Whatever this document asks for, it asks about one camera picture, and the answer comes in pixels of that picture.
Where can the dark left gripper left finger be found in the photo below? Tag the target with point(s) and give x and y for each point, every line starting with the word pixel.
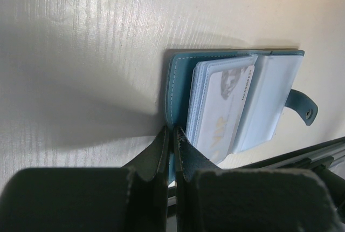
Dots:
pixel 130 198

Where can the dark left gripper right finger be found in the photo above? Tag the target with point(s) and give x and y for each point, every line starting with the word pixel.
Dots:
pixel 213 199

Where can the blue leather card holder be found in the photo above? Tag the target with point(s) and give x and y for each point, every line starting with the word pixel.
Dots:
pixel 269 93

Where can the white VIP credit card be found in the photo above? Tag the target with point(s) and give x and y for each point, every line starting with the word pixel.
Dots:
pixel 225 98

